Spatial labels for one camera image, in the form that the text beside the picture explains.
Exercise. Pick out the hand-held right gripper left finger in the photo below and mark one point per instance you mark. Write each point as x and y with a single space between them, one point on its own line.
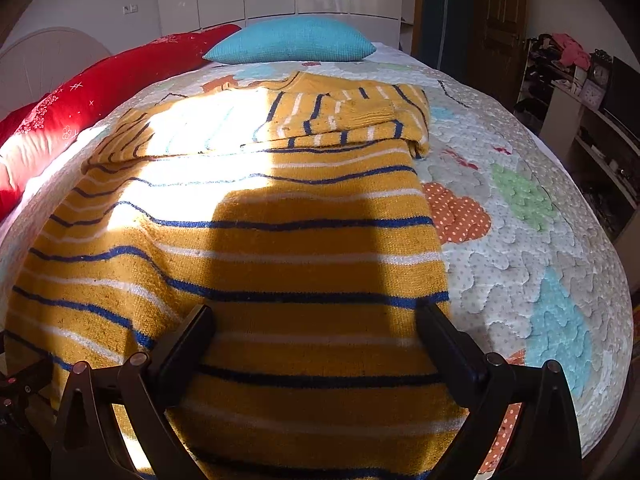
187 347

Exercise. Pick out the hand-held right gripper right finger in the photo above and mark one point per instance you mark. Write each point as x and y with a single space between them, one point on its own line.
447 347

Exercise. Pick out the yellow striped knit sweater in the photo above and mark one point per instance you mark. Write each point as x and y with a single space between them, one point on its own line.
280 260

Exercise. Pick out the patterned quilted bedspread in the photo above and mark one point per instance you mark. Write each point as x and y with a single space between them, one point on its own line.
525 220

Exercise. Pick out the white shelf unit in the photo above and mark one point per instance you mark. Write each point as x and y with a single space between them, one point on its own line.
585 125

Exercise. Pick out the red patterned bolster pillow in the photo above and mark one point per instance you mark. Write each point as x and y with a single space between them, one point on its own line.
75 105

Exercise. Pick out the white square clock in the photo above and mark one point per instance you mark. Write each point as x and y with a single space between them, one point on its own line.
593 94

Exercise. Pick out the black monitor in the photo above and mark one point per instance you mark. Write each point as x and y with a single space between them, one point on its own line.
622 95

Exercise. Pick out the brown wooden door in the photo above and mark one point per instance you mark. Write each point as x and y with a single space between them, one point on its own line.
500 30

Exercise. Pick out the pink cloth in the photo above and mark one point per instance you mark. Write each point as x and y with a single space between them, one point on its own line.
572 50

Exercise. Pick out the turquoise pillow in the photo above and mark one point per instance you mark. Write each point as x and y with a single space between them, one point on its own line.
290 41

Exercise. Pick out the white headboard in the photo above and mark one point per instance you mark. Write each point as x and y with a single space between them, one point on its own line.
42 57

